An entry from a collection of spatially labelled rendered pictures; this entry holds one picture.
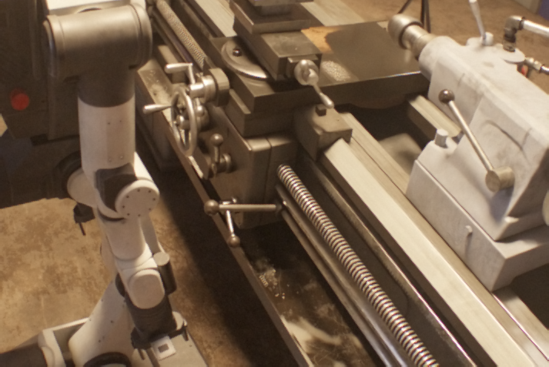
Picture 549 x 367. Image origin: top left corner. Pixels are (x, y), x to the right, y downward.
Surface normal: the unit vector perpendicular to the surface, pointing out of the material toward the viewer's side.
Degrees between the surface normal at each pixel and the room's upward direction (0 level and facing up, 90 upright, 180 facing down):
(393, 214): 36
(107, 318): 60
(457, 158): 66
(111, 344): 90
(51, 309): 0
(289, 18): 0
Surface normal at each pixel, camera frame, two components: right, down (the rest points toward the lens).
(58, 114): 0.44, 0.69
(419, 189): -0.90, 0.16
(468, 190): -0.75, -0.25
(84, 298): 0.10, -0.82
